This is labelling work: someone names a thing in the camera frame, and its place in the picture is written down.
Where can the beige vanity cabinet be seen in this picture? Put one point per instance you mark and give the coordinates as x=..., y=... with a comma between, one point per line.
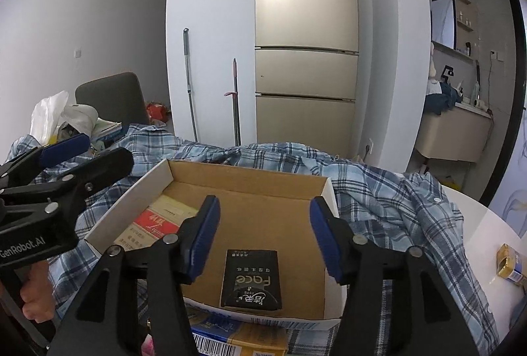
x=448, y=133

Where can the person's left hand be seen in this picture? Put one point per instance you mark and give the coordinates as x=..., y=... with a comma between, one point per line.
x=36, y=292

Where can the white plastic bag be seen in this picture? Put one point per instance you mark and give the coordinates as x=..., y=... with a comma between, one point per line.
x=47, y=113

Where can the black faucet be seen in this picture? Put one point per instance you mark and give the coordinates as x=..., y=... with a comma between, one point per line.
x=446, y=72

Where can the wall shelf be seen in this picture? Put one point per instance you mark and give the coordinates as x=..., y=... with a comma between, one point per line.
x=464, y=23

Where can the cream cloth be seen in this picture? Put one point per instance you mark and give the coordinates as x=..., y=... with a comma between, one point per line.
x=431, y=65

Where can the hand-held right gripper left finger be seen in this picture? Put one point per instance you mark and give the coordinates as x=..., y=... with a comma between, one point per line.
x=201, y=238

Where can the black packet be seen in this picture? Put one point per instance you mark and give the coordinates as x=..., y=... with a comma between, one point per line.
x=247, y=277

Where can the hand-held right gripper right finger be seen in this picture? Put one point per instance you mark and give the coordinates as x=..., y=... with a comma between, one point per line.
x=326, y=240

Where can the black door frame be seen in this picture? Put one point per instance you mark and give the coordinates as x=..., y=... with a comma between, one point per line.
x=512, y=92

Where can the flower print door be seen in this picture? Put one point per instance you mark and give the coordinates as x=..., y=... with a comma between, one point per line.
x=514, y=195

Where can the bathroom mirror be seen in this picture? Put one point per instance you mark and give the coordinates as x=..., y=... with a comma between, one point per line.
x=442, y=20

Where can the white wall socket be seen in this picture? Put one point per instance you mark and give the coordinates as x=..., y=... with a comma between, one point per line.
x=497, y=55
x=369, y=146

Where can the gold blue packet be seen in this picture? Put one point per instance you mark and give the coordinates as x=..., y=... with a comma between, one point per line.
x=508, y=263

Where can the stack of books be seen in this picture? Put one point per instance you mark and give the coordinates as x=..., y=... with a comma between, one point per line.
x=107, y=128

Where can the yellow box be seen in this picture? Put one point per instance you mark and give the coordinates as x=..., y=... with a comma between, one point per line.
x=247, y=339

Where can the blue plaid shirt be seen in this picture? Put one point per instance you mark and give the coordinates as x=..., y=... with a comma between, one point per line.
x=391, y=216

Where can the grey white bag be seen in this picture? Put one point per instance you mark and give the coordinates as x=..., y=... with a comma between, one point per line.
x=82, y=113

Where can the gold refrigerator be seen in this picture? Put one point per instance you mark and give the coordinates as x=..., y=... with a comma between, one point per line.
x=304, y=72

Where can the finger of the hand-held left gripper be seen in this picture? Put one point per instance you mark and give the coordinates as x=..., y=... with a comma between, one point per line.
x=105, y=168
x=66, y=146

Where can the cardboard box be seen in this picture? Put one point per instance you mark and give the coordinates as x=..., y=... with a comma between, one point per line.
x=255, y=224

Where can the grey chair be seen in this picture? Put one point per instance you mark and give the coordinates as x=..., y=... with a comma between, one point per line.
x=115, y=96

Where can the blue clothing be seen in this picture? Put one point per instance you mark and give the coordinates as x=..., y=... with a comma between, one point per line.
x=442, y=98

